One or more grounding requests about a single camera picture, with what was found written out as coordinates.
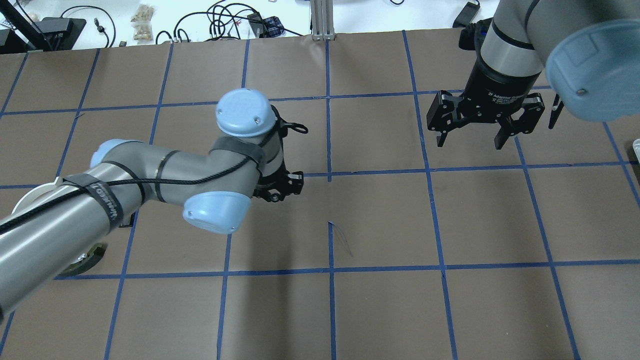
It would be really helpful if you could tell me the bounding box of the white curved bracket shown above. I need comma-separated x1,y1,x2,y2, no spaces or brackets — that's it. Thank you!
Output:
10,182,77,221

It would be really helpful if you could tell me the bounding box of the black power adapter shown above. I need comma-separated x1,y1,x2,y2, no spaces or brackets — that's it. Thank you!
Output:
451,0,482,28

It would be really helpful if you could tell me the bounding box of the black brake pad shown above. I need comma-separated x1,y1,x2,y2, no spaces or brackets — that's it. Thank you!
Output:
118,212,137,228

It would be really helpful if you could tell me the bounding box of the olive brake shoe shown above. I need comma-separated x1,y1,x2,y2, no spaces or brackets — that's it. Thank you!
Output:
59,243,108,277

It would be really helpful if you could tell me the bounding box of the aluminium frame post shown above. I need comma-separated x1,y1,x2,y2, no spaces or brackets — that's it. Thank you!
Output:
308,0,336,41

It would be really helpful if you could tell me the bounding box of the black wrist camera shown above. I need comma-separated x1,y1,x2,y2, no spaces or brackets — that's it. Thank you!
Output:
458,17,494,51

